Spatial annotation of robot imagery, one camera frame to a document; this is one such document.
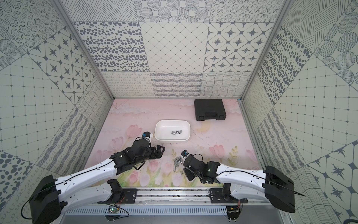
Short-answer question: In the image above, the white plastic storage box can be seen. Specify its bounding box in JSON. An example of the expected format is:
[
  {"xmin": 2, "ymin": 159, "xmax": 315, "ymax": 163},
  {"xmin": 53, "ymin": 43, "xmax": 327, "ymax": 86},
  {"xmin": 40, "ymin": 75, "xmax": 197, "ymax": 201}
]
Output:
[{"xmin": 154, "ymin": 120, "xmax": 191, "ymax": 142}]

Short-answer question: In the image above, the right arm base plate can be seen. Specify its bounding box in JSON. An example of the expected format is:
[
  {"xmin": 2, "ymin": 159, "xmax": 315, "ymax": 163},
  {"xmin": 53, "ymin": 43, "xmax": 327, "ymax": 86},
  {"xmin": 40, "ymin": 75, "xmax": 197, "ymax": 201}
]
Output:
[{"xmin": 208, "ymin": 188, "xmax": 248, "ymax": 203}]

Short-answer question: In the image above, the white vented cable duct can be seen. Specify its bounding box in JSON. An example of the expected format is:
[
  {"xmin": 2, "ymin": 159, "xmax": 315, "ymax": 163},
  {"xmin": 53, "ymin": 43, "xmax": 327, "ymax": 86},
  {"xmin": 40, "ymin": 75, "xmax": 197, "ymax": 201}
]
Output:
[{"xmin": 66, "ymin": 206, "xmax": 227, "ymax": 216}]

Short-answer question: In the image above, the chrome socket on desk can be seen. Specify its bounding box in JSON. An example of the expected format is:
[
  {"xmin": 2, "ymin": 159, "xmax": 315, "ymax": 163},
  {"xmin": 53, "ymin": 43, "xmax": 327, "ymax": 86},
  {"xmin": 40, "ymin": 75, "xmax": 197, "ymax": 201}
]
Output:
[{"xmin": 174, "ymin": 156, "xmax": 183, "ymax": 163}]

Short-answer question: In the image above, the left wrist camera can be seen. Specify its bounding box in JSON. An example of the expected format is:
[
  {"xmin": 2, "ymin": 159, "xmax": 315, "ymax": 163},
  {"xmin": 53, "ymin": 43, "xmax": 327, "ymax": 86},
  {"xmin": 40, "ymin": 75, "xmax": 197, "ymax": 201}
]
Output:
[{"xmin": 142, "ymin": 132, "xmax": 152, "ymax": 140}]

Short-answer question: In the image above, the left circuit board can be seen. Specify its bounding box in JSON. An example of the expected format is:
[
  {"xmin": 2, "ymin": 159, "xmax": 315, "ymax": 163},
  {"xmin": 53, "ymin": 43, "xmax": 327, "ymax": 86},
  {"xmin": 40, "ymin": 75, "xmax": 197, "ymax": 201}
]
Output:
[{"xmin": 107, "ymin": 206, "xmax": 119, "ymax": 214}]

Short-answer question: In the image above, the black plastic tool case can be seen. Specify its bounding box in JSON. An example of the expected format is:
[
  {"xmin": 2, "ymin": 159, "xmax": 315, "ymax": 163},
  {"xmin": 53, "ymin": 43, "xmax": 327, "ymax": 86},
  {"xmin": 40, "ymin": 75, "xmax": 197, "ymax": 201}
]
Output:
[{"xmin": 194, "ymin": 99, "xmax": 227, "ymax": 121}]

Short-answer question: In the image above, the aluminium rail frame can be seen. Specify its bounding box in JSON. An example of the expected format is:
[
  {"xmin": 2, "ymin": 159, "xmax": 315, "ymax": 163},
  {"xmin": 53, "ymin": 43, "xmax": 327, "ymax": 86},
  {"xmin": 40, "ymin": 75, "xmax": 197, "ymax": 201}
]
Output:
[{"xmin": 123, "ymin": 186, "xmax": 289, "ymax": 207}]

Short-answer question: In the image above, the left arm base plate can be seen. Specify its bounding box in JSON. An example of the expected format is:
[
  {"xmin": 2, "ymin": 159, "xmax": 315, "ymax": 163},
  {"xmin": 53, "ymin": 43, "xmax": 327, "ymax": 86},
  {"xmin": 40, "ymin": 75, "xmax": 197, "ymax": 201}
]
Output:
[{"xmin": 113, "ymin": 188, "xmax": 138, "ymax": 204}]

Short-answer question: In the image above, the circuit board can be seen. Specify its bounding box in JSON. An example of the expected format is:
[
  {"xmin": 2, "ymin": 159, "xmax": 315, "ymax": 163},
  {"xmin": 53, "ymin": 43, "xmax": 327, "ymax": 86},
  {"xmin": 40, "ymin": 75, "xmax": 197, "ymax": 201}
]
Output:
[
  {"xmin": 226, "ymin": 206, "xmax": 241, "ymax": 221},
  {"xmin": 107, "ymin": 206, "xmax": 119, "ymax": 214}
]

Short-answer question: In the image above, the right circuit board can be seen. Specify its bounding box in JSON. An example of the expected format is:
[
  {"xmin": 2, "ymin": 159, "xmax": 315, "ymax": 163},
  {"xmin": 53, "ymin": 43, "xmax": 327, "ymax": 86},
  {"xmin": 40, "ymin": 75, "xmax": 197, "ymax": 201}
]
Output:
[{"xmin": 226, "ymin": 206, "xmax": 241, "ymax": 221}]

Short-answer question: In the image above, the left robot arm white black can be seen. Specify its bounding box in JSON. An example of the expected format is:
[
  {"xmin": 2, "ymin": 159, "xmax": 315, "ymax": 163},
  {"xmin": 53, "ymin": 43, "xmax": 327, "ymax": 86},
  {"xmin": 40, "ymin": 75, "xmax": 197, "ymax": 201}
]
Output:
[{"xmin": 27, "ymin": 137, "xmax": 165, "ymax": 224}]

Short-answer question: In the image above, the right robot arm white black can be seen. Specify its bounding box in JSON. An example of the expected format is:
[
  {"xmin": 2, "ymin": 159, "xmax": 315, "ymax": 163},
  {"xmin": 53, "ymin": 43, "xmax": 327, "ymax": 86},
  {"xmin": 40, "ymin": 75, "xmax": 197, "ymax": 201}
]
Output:
[{"xmin": 181, "ymin": 150, "xmax": 296, "ymax": 213}]

